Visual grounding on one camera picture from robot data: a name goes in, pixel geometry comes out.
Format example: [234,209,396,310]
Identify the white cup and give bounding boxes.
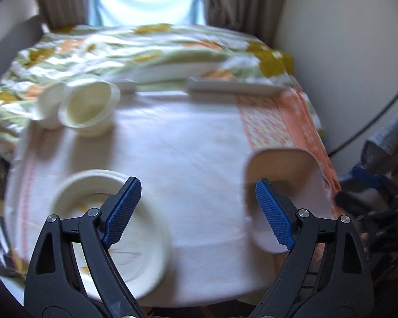
[36,81,67,130]

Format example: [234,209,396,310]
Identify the white rectangular tray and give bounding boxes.
[244,148,333,255]

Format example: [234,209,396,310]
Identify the cream bowl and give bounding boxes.
[58,79,122,137]

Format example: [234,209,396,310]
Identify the floral striped blanket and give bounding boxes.
[0,23,324,160]

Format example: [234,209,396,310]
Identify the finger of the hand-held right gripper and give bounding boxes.
[350,167,384,190]

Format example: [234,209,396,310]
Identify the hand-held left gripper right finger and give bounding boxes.
[249,179,375,318]

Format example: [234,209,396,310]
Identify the grey bed headboard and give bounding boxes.
[0,15,47,83]

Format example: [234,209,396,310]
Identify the white duck print plate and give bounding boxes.
[57,176,166,282]

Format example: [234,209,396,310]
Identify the white towel table cover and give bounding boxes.
[4,90,335,300]

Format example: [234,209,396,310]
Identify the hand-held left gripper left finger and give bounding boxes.
[23,176,146,318]

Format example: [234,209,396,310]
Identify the white round plate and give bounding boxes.
[48,170,173,298]

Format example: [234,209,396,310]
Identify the orange patterned cloth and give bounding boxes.
[236,88,341,221]

